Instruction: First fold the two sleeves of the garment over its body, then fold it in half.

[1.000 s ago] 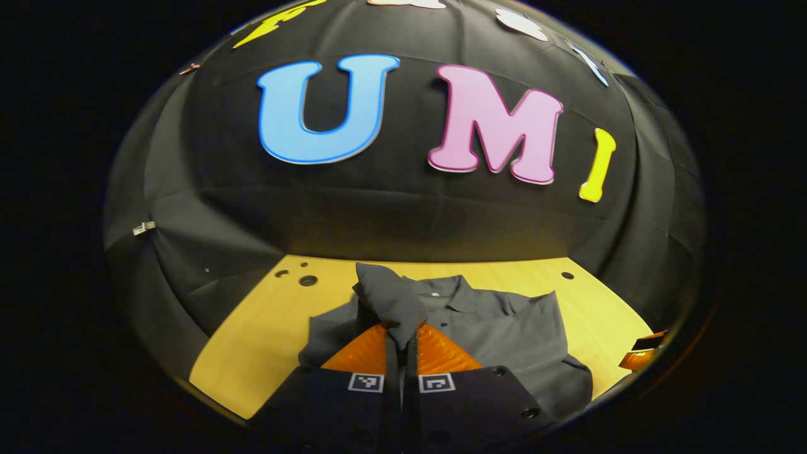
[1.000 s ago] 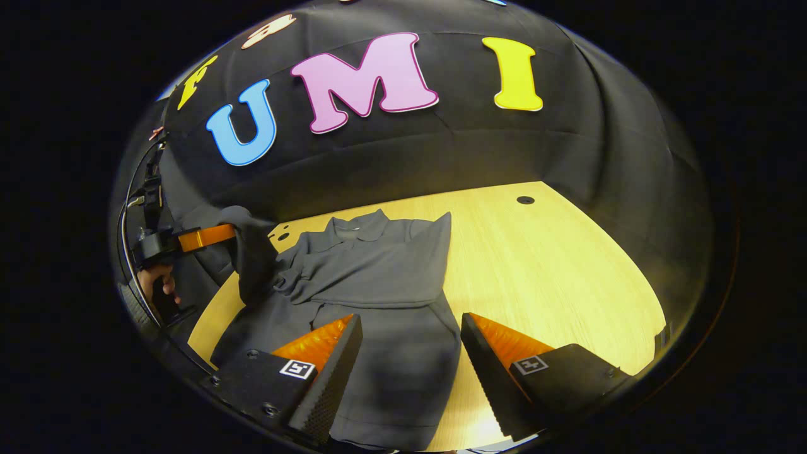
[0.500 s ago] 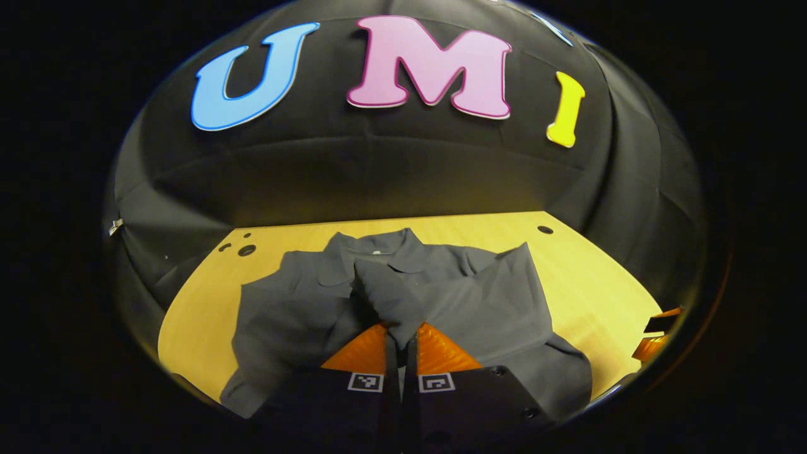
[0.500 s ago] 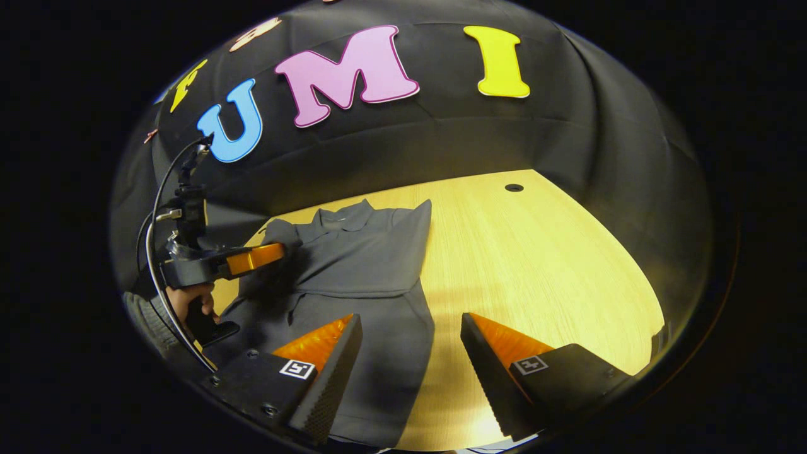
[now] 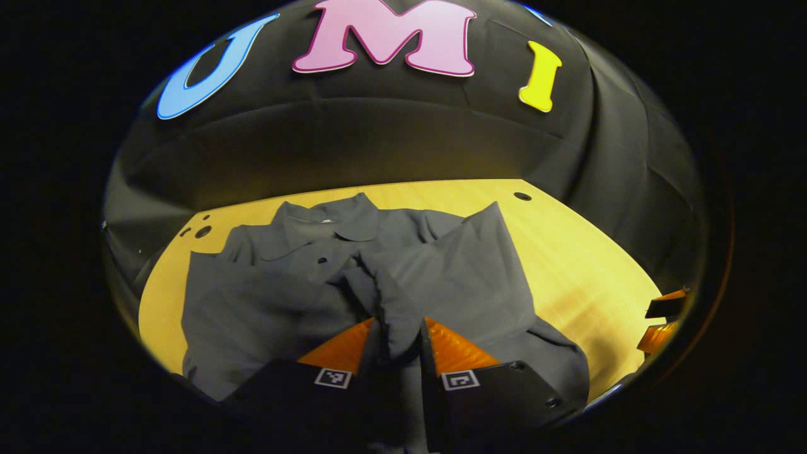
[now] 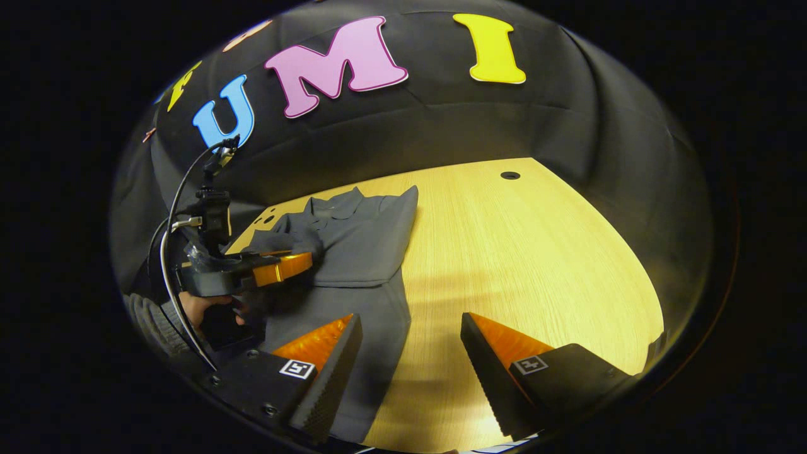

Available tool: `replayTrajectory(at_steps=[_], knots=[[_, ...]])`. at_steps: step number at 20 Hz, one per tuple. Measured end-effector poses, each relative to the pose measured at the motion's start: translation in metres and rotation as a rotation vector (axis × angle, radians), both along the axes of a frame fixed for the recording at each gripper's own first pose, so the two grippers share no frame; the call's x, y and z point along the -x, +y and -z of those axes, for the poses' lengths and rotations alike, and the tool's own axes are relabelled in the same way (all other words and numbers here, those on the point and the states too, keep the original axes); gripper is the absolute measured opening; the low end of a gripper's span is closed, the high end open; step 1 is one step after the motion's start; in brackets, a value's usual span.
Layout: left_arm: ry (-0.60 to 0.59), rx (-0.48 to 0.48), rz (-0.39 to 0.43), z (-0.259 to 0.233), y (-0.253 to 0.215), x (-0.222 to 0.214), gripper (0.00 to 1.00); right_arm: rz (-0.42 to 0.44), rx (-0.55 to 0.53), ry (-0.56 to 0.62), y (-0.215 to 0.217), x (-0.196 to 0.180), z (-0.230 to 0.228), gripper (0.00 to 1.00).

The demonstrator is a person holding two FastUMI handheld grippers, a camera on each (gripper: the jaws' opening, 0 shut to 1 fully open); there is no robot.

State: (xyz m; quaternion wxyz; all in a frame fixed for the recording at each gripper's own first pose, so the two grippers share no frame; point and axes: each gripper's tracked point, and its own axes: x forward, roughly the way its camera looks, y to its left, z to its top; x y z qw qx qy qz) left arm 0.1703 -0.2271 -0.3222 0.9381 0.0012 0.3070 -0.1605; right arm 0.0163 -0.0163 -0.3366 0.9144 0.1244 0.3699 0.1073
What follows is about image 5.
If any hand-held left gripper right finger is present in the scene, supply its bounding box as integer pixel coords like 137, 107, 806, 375
419, 317, 578, 451

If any black backdrop cloth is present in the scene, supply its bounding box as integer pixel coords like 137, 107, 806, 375
101, 0, 707, 329

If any grey polo shirt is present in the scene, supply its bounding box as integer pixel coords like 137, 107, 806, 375
182, 192, 590, 454

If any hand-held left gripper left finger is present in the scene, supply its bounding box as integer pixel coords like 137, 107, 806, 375
221, 317, 379, 442

